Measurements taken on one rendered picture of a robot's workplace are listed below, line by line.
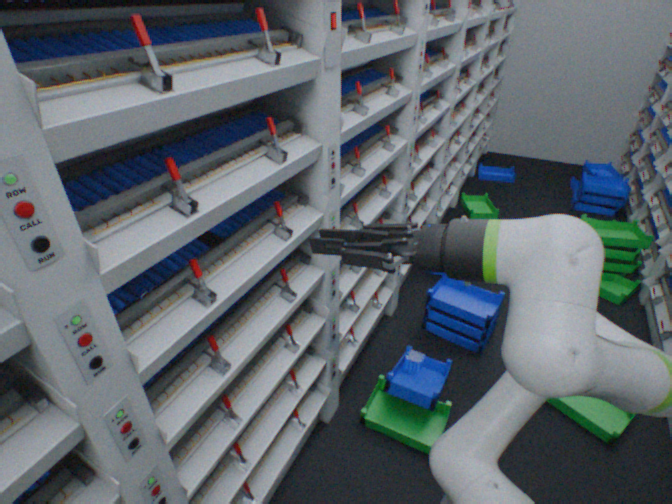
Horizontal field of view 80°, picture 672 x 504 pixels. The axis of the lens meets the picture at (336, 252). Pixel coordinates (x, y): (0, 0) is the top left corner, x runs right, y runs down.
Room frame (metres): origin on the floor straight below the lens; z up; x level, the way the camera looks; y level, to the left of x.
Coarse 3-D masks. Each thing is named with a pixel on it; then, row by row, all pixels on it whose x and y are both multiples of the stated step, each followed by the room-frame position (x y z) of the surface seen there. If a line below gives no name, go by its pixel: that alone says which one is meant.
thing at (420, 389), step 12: (408, 348) 1.29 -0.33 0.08; (432, 360) 1.24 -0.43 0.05; (396, 372) 1.16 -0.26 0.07; (420, 372) 1.20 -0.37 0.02; (432, 372) 1.21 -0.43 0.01; (444, 372) 1.19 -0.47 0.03; (396, 384) 1.03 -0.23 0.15; (408, 384) 1.10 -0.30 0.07; (420, 384) 1.11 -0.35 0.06; (432, 384) 1.11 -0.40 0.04; (444, 384) 1.11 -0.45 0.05; (396, 396) 1.01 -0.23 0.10; (408, 396) 1.00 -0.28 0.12; (420, 396) 0.98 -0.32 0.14; (432, 396) 0.97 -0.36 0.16; (432, 408) 0.95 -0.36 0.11
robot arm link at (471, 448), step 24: (624, 336) 0.58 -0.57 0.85; (504, 384) 0.60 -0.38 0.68; (480, 408) 0.58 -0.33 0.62; (504, 408) 0.56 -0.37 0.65; (528, 408) 0.55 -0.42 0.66; (456, 432) 0.56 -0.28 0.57; (480, 432) 0.54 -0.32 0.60; (504, 432) 0.53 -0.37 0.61; (432, 456) 0.53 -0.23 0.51; (456, 456) 0.51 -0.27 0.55; (480, 456) 0.50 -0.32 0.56; (456, 480) 0.47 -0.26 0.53
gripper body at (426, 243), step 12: (432, 228) 0.52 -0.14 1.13; (444, 228) 0.52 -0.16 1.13; (408, 240) 0.55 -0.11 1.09; (420, 240) 0.51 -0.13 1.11; (432, 240) 0.50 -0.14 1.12; (396, 252) 0.52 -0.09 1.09; (408, 252) 0.51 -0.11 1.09; (420, 252) 0.50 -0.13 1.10; (432, 252) 0.49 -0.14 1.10; (420, 264) 0.50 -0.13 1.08; (432, 264) 0.49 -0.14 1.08
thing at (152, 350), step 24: (288, 192) 1.01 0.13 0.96; (312, 192) 0.97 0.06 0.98; (312, 216) 0.93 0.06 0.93; (264, 240) 0.80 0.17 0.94; (288, 240) 0.82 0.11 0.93; (216, 264) 0.69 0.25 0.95; (240, 264) 0.70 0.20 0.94; (264, 264) 0.72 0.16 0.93; (192, 288) 0.61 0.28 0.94; (216, 288) 0.63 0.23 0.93; (240, 288) 0.65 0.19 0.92; (192, 312) 0.56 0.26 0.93; (216, 312) 0.59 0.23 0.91; (144, 336) 0.49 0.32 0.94; (168, 336) 0.50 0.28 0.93; (192, 336) 0.53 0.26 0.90; (144, 360) 0.45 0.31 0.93; (168, 360) 0.48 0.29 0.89
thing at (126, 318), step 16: (272, 208) 0.89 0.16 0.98; (256, 224) 0.81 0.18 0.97; (224, 240) 0.74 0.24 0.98; (240, 240) 0.76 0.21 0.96; (208, 256) 0.68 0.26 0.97; (192, 272) 0.63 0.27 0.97; (160, 288) 0.57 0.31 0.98; (176, 288) 0.59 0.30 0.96; (144, 304) 0.53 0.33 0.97; (128, 320) 0.50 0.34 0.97
